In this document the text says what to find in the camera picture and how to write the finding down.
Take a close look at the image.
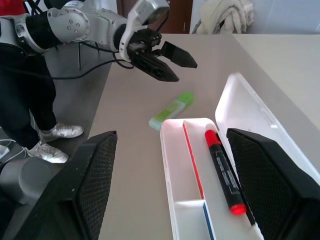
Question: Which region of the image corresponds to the grey rounded robot body part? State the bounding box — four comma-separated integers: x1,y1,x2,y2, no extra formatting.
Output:
0,156,60,206

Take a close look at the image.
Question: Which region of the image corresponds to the white cloth heap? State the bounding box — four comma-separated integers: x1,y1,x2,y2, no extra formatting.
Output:
196,0,256,35

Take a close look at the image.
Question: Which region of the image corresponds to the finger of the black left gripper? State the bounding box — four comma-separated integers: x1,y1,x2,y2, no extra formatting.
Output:
129,53,180,83
159,41,198,69

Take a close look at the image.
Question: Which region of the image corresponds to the green highlighter marker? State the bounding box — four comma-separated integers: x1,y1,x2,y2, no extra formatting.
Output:
148,91,196,131

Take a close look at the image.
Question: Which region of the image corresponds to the white plastic pencil case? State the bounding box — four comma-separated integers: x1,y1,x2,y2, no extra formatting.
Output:
159,72,320,240

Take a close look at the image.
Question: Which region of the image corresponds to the person in black trousers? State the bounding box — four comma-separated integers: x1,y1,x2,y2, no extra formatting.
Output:
0,0,59,149

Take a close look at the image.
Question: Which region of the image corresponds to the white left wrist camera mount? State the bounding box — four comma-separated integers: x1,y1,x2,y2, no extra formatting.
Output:
118,0,171,62

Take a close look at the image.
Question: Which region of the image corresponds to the white sneaker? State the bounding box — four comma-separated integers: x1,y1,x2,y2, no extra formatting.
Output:
24,140,69,164
38,121,85,143

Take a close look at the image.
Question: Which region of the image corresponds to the thin white floor cable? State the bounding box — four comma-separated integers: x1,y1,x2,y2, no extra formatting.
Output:
0,138,29,161

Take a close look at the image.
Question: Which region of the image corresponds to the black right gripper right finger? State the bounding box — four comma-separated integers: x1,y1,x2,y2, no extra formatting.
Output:
226,127,320,240

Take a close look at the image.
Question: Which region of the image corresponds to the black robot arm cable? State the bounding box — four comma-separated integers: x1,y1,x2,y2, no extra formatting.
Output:
0,41,135,81

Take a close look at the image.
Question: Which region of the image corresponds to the dark brown door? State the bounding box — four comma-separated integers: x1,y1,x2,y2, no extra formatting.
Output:
116,0,195,35

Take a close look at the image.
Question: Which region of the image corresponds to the red and black marker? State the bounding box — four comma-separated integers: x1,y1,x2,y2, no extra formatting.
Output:
204,129,247,217

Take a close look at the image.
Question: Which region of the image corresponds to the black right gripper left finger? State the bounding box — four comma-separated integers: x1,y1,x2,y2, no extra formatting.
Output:
0,130,118,240

